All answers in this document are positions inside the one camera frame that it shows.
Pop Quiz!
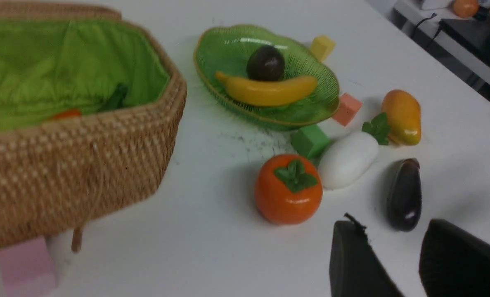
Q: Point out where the white radish with leaves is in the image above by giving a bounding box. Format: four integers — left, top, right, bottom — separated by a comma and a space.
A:
318, 112, 391, 190

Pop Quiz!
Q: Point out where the orange persimmon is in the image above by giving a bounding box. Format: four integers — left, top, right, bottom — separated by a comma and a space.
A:
254, 154, 324, 225

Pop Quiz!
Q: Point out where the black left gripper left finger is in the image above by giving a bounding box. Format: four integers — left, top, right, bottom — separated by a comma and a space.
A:
329, 213, 403, 297

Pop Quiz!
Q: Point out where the black device on side table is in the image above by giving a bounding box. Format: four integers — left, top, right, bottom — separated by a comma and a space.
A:
439, 19, 490, 67

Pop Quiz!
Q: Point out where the white side table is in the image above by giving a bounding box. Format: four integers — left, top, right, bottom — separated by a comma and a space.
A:
393, 0, 490, 85

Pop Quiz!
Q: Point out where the yellow banana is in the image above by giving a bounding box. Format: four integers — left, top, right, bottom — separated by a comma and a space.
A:
215, 71, 318, 107

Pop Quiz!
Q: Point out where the green foam cube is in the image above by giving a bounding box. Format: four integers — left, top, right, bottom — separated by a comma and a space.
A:
290, 124, 331, 160

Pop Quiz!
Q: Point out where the woven wicker basket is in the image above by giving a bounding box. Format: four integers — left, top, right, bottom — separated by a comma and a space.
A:
0, 1, 187, 252

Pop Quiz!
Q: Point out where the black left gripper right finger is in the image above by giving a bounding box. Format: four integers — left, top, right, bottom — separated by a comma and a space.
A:
419, 219, 490, 297

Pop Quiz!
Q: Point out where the orange yellow mango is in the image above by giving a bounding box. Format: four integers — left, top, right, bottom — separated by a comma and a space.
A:
382, 90, 422, 146

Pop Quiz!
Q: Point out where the red chili pepper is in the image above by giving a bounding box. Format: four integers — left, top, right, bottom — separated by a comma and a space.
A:
47, 109, 82, 121

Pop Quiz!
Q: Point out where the yellow foam cube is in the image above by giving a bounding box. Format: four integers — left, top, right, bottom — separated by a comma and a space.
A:
309, 35, 336, 62

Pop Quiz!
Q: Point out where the green glass plate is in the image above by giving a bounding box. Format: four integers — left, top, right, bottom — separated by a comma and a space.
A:
193, 24, 340, 130

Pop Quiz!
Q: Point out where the dark purple plum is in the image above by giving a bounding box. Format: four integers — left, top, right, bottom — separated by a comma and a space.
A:
246, 45, 286, 81

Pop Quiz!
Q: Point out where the purple eggplant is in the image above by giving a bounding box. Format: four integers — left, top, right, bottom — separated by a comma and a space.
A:
386, 158, 422, 232

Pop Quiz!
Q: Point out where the pink foam cube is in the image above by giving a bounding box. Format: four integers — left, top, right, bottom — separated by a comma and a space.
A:
0, 236, 57, 297

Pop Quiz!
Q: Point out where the orange foam cube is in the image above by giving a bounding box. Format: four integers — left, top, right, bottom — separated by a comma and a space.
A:
331, 93, 362, 127

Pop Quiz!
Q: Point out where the green fabric basket liner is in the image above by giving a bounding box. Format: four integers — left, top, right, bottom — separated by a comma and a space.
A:
0, 19, 170, 132

